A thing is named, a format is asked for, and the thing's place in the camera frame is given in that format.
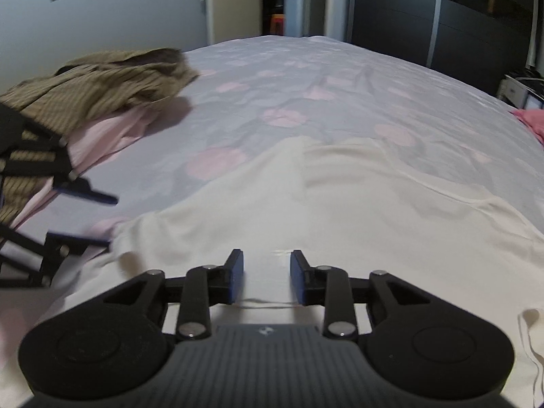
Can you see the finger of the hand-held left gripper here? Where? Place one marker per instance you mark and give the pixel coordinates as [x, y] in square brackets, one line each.
[55, 246]
[80, 189]

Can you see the red plastic stool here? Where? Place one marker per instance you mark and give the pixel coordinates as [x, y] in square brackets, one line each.
[276, 23]

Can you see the cream long-sleeve shirt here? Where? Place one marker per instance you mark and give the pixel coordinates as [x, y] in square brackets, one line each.
[361, 204]

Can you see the grey bed sheet pink dots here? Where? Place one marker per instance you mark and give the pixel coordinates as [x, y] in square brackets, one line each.
[340, 76]

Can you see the olive striped shirt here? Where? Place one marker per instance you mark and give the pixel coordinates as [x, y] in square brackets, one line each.
[106, 80]

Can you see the cream room door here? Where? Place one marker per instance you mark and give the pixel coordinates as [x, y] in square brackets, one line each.
[238, 4]

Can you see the black sliding wardrobe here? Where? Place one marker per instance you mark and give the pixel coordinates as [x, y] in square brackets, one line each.
[467, 21]

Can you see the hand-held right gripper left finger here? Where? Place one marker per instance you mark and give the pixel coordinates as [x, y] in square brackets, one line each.
[236, 276]

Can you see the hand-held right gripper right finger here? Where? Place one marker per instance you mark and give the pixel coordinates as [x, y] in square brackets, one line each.
[297, 280]

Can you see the pale pink garment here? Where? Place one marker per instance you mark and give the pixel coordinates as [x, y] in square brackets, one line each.
[106, 136]

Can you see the silver nightstand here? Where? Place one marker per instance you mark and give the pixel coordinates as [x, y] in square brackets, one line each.
[520, 89]

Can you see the pink pillow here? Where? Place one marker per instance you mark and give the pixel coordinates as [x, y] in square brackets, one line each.
[531, 123]

